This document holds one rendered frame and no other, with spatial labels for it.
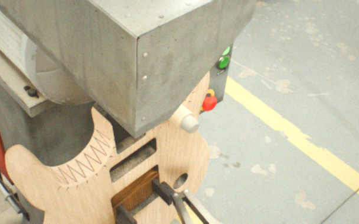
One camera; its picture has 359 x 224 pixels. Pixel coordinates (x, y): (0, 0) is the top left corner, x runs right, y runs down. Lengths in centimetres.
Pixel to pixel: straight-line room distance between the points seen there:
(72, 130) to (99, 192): 46
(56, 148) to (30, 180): 57
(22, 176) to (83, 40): 20
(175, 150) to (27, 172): 30
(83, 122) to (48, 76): 40
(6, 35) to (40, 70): 9
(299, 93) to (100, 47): 227
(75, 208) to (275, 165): 169
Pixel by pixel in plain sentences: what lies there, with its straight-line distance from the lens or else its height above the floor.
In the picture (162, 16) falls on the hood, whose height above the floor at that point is 153.
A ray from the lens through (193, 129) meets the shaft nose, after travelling 75.
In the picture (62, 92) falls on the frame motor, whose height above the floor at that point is 120.
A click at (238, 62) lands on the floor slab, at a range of 284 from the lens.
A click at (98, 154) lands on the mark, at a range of 74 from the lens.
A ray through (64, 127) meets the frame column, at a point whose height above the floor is 92.
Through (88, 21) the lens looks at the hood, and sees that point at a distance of 52.
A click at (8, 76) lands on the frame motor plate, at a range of 105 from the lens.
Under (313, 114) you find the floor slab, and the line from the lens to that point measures 265.
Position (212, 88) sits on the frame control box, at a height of 100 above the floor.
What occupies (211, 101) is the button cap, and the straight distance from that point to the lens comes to 117.
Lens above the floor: 181
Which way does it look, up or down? 46 degrees down
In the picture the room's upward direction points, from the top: 5 degrees clockwise
